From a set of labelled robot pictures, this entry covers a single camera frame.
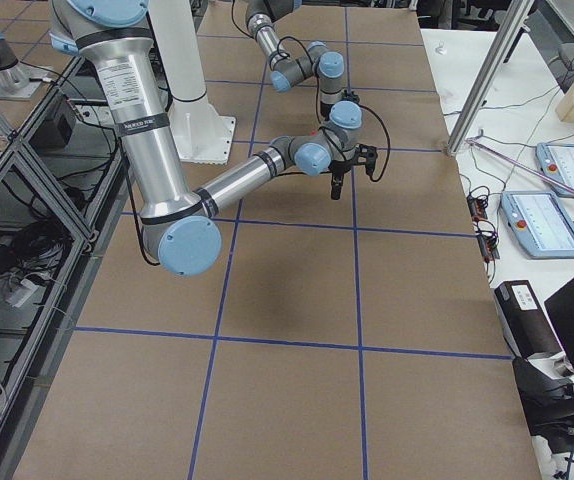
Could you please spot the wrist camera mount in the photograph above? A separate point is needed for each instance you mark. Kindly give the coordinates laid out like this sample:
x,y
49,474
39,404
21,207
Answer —
x,y
366,156
351,96

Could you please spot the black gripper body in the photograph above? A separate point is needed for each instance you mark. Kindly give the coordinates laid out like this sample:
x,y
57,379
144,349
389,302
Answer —
x,y
339,171

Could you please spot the far blue teach pendant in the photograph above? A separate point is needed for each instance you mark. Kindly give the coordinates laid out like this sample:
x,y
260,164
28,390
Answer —
x,y
571,167

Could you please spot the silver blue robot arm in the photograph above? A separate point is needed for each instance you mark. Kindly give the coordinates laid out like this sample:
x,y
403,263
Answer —
x,y
146,56
297,50

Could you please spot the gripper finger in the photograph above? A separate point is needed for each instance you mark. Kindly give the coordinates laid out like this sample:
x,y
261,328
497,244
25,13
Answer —
x,y
336,184

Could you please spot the white central post base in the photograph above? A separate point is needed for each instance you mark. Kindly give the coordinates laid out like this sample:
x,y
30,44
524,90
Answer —
x,y
201,135

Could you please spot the black power adapter box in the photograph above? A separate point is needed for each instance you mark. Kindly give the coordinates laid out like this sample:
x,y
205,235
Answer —
x,y
524,323

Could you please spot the near blue teach pendant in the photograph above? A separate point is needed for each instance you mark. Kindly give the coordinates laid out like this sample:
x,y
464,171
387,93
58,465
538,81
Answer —
x,y
540,224

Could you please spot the blue teach pendant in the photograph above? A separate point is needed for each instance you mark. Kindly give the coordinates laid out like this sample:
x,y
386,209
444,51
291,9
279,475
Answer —
x,y
540,224
571,167

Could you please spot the white adapter on floor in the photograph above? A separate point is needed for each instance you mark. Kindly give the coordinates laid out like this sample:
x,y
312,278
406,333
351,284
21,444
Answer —
x,y
21,293

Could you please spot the aluminium frame post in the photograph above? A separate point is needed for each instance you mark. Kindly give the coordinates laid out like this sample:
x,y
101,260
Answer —
x,y
504,38

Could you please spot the black box on floor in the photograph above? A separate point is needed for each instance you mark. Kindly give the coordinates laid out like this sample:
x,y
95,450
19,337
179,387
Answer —
x,y
57,127

